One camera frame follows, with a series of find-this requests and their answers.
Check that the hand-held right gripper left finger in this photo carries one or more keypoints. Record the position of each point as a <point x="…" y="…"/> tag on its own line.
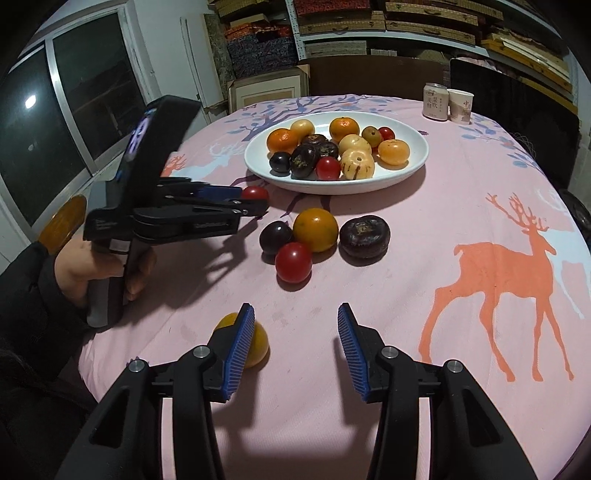
<point x="240" y="350"/>

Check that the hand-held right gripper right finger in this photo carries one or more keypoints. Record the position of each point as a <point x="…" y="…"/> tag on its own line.
<point x="353" y="350"/>

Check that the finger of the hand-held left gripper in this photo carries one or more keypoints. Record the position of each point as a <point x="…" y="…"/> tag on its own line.
<point x="217" y="190"/>
<point x="194" y="221"/>

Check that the orange persimmon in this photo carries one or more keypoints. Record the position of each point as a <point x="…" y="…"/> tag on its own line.
<point x="393" y="152"/>
<point x="316" y="229"/>
<point x="258" y="344"/>

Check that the dark brown fruit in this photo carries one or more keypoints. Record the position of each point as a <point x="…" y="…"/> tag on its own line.
<point x="315" y="139"/>
<point x="302" y="160"/>
<point x="328" y="149"/>

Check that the striped yellow pepino melon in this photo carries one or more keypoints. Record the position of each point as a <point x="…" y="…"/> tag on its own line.
<point x="357" y="165"/>

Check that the small yellow-green fruit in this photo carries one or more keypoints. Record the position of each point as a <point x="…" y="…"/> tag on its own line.
<point x="371" y="135"/>

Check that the small red tomato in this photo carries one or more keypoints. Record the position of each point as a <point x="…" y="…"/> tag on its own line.
<point x="386" y="133"/>

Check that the white oval plate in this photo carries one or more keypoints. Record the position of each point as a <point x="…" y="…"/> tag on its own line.
<point x="401" y="177"/>

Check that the person's left forearm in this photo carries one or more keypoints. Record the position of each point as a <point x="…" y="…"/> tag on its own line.
<point x="27" y="314"/>

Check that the person's left hand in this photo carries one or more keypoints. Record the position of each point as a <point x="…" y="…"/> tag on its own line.
<point x="76" y="272"/>

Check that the dark plum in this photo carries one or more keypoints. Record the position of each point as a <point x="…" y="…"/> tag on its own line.
<point x="280" y="162"/>
<point x="275" y="237"/>

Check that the sliding window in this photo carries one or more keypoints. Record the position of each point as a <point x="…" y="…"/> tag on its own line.
<point x="97" y="78"/>

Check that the white panel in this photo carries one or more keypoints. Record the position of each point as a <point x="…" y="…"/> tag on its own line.
<point x="194" y="69"/>

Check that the open cardboard box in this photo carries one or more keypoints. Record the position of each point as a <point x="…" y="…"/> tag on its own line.
<point x="263" y="90"/>

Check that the wooden chair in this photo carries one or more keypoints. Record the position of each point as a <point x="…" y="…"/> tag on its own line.
<point x="62" y="224"/>

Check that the large dark purple fruit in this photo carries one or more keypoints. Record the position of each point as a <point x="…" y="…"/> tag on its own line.
<point x="364" y="235"/>

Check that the grey marble slab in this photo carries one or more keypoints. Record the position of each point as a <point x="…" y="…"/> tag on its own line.
<point x="217" y="55"/>

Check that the stack of dark patterned boxes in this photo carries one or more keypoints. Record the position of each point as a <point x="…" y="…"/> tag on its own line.
<point x="263" y="48"/>

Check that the white metal shelf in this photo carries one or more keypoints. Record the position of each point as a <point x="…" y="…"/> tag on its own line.
<point x="298" y="44"/>

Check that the brown cardboard panel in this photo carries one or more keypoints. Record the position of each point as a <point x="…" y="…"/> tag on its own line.
<point x="369" y="76"/>

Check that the pale drink can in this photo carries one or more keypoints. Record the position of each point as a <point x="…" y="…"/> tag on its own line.
<point x="435" y="102"/>

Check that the paper cup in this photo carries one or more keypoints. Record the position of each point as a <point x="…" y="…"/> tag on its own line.
<point x="461" y="107"/>

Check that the stack of woven gift boxes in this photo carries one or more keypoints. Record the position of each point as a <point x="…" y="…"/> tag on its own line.
<point x="415" y="23"/>

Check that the black round stool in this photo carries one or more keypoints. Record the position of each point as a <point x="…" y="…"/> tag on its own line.
<point x="575" y="207"/>

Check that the black chair back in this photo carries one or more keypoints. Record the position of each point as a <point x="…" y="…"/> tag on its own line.
<point x="517" y="120"/>

